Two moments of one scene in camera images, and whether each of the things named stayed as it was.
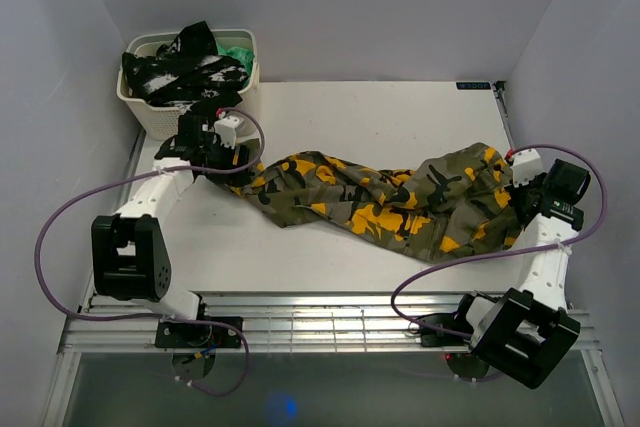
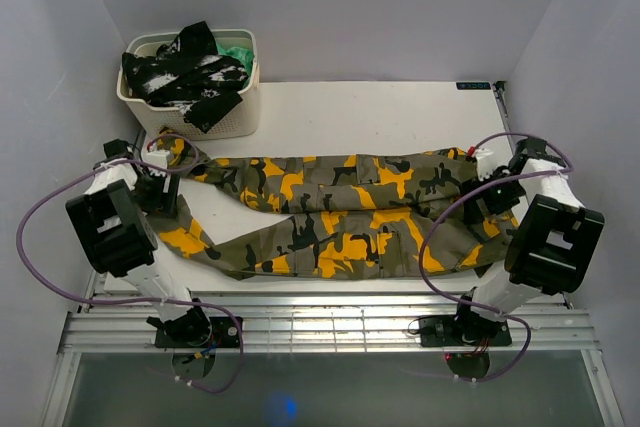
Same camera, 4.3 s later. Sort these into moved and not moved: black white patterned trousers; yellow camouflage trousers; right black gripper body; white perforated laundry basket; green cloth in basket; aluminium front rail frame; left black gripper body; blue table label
Moved: right black gripper body; yellow camouflage trousers; left black gripper body
Not moved: black white patterned trousers; aluminium front rail frame; green cloth in basket; white perforated laundry basket; blue table label
